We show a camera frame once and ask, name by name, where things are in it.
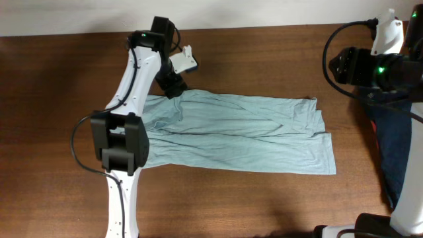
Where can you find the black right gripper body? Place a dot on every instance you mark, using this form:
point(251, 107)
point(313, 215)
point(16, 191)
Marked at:
point(386, 71)

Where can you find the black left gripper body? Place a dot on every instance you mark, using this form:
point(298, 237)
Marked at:
point(173, 88)

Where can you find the light teal t-shirt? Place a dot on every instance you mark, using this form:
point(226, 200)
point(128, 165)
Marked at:
point(238, 133)

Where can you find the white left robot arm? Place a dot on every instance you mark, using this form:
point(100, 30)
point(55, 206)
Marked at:
point(119, 135)

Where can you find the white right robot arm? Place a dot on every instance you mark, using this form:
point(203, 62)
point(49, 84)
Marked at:
point(391, 36)

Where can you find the dark blue folded garment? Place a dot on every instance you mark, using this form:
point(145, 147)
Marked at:
point(393, 134)

